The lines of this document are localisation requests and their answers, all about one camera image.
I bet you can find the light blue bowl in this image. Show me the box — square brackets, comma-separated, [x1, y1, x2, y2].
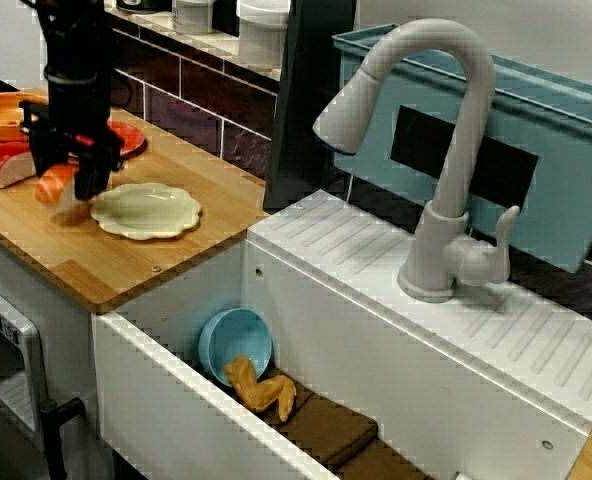
[197, 306, 274, 388]

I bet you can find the red tuna sushi toy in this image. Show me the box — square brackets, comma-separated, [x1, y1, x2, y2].
[0, 141, 40, 189]

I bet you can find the tan toy chicken wing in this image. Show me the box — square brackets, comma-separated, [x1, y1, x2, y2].
[223, 355, 298, 424]

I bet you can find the dark round can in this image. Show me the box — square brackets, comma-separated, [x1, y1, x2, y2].
[115, 0, 174, 14]

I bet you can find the cream scalloped plate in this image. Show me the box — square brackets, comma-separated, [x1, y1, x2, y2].
[89, 181, 204, 242]

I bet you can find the gray toy faucet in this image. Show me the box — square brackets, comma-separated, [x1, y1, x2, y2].
[311, 18, 522, 304]

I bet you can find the black oven handle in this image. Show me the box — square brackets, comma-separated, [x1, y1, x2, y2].
[39, 396, 85, 480]

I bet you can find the orange salmon sushi toy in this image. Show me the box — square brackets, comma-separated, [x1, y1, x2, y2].
[34, 162, 85, 214]

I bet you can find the gray toy appliance panel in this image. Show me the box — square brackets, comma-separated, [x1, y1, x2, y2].
[0, 276, 45, 442]

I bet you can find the small black box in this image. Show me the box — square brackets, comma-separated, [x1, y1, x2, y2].
[210, 0, 241, 39]

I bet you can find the teal plastic bin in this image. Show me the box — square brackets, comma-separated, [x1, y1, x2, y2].
[331, 22, 592, 276]

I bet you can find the red plate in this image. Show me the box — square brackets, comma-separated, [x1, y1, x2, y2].
[104, 119, 149, 162]

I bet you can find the orange toy pan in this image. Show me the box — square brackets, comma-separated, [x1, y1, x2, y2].
[0, 90, 53, 148]

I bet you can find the white round jar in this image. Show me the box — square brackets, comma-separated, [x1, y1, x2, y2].
[236, 0, 293, 69]

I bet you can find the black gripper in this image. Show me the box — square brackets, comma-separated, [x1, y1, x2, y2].
[17, 74, 126, 202]

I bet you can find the brown folded cloth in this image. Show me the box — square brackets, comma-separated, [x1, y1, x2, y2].
[264, 366, 438, 480]

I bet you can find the dark upright post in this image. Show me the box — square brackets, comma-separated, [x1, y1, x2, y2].
[261, 0, 360, 212]

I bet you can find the white labelled container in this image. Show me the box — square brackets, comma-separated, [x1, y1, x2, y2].
[170, 0, 219, 37]

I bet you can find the white toy kitchen unit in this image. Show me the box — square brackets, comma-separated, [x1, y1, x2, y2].
[0, 64, 592, 480]

